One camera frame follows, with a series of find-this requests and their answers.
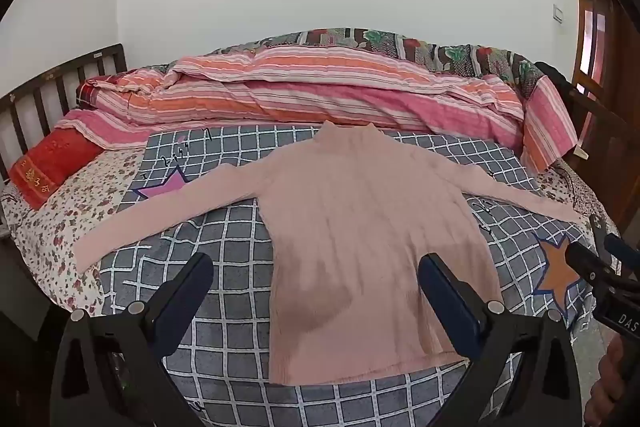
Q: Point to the pink orange striped quilt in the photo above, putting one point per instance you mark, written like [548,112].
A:
[320,92]

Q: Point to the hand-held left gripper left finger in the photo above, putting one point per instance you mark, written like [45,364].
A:
[190,292]

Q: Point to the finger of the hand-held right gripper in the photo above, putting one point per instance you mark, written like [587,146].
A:
[622,247]
[585,262]

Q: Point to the brown wooden door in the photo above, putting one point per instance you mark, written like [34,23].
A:
[600,27]

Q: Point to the pink knit sweater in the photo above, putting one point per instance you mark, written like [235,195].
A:
[360,232]

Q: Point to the red pillow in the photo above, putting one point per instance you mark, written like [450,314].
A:
[50,162]

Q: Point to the dark wooden headboard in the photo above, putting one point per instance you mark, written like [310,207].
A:
[50,82]

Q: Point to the grey checked blanket with stars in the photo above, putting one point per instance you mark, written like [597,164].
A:
[230,332]

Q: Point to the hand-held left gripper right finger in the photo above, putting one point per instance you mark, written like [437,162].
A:
[450,302]

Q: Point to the floral bedsheet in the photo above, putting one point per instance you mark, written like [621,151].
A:
[55,227]

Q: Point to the dark cloth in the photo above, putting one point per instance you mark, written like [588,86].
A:
[552,77]

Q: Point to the person's right hand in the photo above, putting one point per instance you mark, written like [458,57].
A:
[605,382]

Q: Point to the floral patchwork quilt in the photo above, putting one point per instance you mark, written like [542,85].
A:
[430,49]

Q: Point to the white wall switch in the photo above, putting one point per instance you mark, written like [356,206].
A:
[558,13]

